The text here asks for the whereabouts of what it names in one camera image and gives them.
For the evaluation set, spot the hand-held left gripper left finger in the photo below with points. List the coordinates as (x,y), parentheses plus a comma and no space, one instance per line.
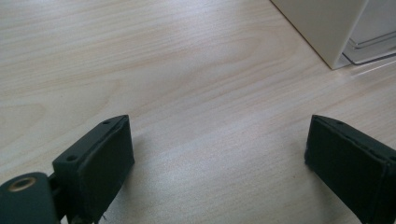
(96,168)

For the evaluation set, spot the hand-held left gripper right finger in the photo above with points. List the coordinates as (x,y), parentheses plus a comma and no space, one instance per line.
(348,165)

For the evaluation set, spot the clear plastic drawer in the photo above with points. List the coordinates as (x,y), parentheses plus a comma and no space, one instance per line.
(372,46)

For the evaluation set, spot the white cabinet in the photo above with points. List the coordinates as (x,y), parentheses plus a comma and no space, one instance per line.
(323,25)

